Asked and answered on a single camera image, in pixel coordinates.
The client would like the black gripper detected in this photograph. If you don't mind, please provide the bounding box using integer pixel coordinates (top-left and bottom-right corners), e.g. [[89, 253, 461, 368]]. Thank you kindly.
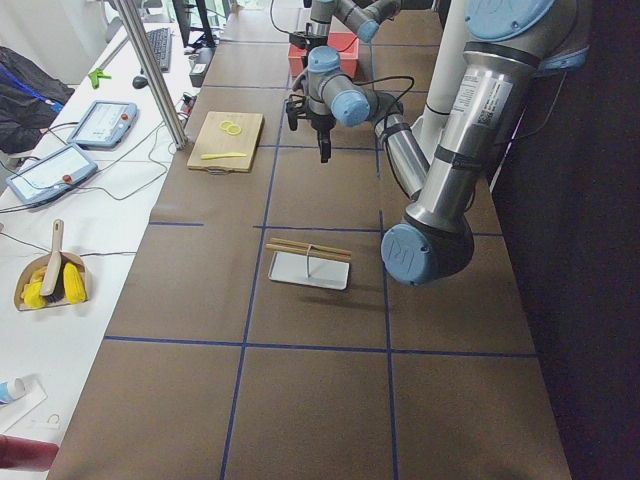
[[306, 111, 335, 163], [289, 31, 328, 50]]

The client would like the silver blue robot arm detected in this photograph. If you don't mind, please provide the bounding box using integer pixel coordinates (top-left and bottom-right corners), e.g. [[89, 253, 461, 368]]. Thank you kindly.
[[288, 0, 403, 51], [287, 1, 592, 285]]

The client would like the pink plastic bin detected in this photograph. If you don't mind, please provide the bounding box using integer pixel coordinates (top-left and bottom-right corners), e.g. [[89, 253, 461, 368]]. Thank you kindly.
[[288, 32, 360, 78]]

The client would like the yellow plastic knife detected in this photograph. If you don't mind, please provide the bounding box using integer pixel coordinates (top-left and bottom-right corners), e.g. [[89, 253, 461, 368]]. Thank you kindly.
[[200, 152, 247, 160]]

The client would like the black remote box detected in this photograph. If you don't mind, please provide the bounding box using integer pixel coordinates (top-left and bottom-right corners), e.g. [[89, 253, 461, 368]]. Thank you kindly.
[[189, 47, 215, 88]]

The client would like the bamboo cutting board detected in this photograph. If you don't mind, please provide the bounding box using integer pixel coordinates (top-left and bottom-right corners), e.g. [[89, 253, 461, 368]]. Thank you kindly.
[[187, 111, 264, 173]]

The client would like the black keyboard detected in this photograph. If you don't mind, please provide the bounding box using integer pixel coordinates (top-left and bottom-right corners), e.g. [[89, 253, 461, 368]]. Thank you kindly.
[[146, 27, 172, 72]]

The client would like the grey computer mouse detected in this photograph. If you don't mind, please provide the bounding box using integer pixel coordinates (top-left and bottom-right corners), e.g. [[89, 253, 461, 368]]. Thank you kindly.
[[132, 75, 148, 90]]

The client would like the green plastic clip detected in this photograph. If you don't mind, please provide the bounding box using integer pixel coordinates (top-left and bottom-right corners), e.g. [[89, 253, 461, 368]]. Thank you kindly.
[[88, 68, 111, 89]]

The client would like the far teach pendant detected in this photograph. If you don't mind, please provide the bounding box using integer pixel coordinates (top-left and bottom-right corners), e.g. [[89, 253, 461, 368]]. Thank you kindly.
[[67, 101, 138, 150]]

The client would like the teach pendant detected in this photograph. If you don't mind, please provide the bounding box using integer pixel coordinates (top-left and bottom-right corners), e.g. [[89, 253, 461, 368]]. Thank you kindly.
[[67, 101, 138, 150], [6, 144, 98, 206]]

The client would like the near teach pendant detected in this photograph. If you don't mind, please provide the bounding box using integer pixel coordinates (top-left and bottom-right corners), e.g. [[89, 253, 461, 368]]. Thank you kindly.
[[6, 144, 98, 206]]

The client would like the black jacket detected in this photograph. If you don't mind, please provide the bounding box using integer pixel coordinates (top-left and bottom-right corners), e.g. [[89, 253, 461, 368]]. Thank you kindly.
[[1, 46, 74, 154]]

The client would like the yellow corn toy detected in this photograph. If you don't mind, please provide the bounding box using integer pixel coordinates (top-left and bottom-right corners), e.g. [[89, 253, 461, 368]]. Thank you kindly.
[[63, 262, 87, 304]]

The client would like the wooden dustpan with brush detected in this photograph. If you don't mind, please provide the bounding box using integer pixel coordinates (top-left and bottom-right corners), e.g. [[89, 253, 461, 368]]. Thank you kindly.
[[14, 219, 90, 311]]

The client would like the white tube bottle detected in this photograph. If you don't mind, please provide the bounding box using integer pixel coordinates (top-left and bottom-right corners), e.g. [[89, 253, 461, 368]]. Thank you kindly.
[[0, 378, 27, 406]]

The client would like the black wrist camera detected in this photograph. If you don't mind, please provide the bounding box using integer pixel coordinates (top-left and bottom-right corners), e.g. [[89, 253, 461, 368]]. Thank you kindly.
[[285, 94, 307, 132]]

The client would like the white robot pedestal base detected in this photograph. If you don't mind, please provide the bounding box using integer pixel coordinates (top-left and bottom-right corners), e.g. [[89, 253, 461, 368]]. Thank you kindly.
[[419, 0, 469, 153]]

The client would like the aluminium frame post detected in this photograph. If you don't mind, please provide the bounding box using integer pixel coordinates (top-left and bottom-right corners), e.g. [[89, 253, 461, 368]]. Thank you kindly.
[[114, 0, 188, 150]]

